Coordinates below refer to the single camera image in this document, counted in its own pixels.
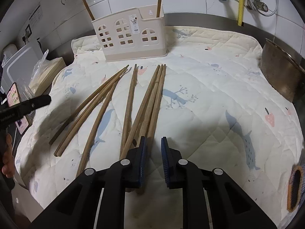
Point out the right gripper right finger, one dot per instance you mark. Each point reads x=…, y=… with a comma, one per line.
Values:
x=210, y=199

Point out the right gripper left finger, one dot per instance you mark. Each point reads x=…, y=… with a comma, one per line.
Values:
x=96, y=199

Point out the left hand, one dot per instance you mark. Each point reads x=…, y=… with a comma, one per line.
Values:
x=8, y=160

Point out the clear drinking glass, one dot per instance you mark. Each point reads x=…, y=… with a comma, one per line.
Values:
x=24, y=90

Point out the white cutting board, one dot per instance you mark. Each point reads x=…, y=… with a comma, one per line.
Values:
x=19, y=67

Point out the stack of beige napkins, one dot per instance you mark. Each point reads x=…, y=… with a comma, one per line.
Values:
x=40, y=85

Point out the clear plastic bag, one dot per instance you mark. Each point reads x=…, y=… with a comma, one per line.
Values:
x=40, y=66

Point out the cream quilted patterned mat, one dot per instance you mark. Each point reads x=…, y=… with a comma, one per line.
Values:
x=217, y=109

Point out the metal cooking pot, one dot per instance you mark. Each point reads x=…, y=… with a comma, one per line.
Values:
x=283, y=73

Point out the beige plastic utensil holder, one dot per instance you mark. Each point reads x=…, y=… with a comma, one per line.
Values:
x=132, y=34

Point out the chrome angle valve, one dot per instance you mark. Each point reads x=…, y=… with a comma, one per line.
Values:
x=257, y=5

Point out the black wall socket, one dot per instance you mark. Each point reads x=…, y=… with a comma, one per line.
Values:
x=28, y=31

